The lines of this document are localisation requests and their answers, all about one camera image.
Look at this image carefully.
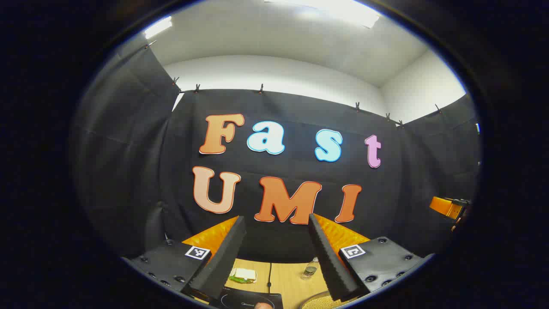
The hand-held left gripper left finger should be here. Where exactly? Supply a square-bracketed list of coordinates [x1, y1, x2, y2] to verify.
[122, 215, 247, 302]

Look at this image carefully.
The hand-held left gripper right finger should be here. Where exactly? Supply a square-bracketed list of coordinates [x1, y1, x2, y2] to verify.
[308, 213, 435, 302]

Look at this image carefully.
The black induction cooktop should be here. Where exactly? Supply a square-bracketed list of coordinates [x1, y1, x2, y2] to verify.
[209, 288, 284, 309]

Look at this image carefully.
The pile of yellow soybeans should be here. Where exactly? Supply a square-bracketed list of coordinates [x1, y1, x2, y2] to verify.
[302, 294, 340, 309]

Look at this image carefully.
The clear plastic water bottle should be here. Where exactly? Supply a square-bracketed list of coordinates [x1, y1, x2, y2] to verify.
[300, 257, 320, 280]

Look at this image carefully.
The sandwich with lettuce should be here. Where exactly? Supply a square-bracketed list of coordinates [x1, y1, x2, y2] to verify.
[229, 268, 258, 284]

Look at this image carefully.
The black backdrop cloth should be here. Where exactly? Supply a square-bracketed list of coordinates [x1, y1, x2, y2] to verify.
[71, 41, 483, 263]

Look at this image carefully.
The row of black cloth clips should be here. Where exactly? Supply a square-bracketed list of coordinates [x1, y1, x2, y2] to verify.
[146, 40, 442, 128]

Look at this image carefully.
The ceiling light panel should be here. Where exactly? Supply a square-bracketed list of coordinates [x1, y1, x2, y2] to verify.
[266, 0, 381, 28]
[144, 16, 173, 40]

